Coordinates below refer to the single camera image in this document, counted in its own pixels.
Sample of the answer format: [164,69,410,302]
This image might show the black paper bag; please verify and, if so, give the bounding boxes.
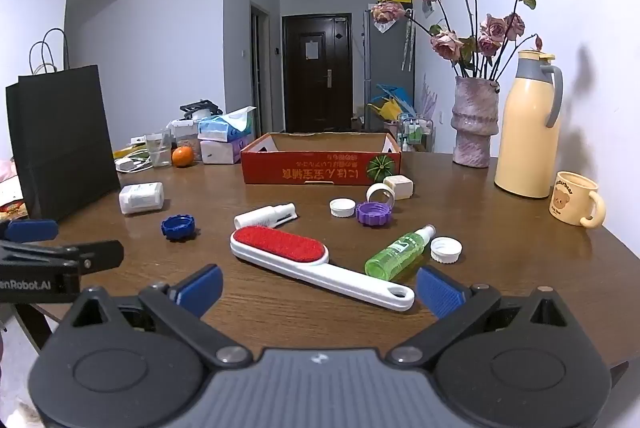
[5,28,122,223]

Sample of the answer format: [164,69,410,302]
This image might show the blue tissue pack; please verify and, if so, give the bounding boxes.
[198,106,257,144]

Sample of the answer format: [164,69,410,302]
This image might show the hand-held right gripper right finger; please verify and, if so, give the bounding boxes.
[387,265,583,370]

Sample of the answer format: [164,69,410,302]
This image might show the blue ridged cap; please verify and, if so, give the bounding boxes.
[160,214,196,241]

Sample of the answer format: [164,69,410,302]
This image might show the small cream box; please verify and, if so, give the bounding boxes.
[383,175,414,200]

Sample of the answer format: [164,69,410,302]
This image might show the blue and yellow plastic items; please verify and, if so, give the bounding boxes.
[368,83,415,119]

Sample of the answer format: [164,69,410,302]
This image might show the white charger with cable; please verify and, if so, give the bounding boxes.
[115,155,151,172]

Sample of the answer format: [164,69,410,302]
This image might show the green spray bottle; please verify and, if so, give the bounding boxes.
[364,223,437,280]

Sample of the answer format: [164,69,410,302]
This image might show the purple ridged cap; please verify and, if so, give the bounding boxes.
[356,201,391,227]

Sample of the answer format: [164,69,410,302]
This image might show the grey refrigerator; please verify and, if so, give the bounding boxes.
[364,0,416,131]

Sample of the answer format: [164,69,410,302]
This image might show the white rectangular bottle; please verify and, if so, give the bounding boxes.
[118,181,165,214]

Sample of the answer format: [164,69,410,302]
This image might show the white and purple tissue pack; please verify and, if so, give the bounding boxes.
[200,139,242,165]

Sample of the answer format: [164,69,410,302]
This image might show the cream bear mug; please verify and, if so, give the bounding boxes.
[549,171,607,227]

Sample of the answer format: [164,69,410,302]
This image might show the dark entrance door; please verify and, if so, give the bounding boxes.
[281,13,354,133]

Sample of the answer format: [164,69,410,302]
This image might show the white hanging umbrella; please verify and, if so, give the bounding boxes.
[401,8,416,72]

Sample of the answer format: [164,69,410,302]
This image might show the orange cardboard box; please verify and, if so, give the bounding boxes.
[240,131,402,185]

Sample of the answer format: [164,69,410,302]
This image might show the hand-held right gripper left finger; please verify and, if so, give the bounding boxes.
[55,264,253,370]

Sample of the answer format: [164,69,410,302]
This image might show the clear drinking glass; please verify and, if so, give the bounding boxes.
[145,131,172,168]

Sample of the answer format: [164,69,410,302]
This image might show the white tape roll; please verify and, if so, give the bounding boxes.
[366,183,397,209]

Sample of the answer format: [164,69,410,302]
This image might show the white spray bottle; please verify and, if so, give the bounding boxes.
[234,202,299,230]

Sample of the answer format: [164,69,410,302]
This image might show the dark side door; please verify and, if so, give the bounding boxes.
[250,1,273,134]

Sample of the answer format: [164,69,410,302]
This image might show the wire cart with bottles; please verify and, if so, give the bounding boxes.
[397,115,433,152]

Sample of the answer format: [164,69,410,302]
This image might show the bunch of dried pink roses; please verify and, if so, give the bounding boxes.
[371,0,548,82]

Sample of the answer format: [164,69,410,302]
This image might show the printed snack packet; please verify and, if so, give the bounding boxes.
[0,178,28,221]

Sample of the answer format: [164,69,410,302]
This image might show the yellow thermos jug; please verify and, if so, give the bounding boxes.
[494,50,564,199]

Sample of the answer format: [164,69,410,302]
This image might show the black tangled object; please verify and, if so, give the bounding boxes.
[180,100,223,119]

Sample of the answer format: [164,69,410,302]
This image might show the red and white lint brush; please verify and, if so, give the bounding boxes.
[230,225,416,313]

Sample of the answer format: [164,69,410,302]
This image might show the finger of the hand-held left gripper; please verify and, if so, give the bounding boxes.
[0,239,125,273]
[0,219,59,242]

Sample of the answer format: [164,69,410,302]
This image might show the pink mottled vase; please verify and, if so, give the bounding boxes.
[451,76,500,169]

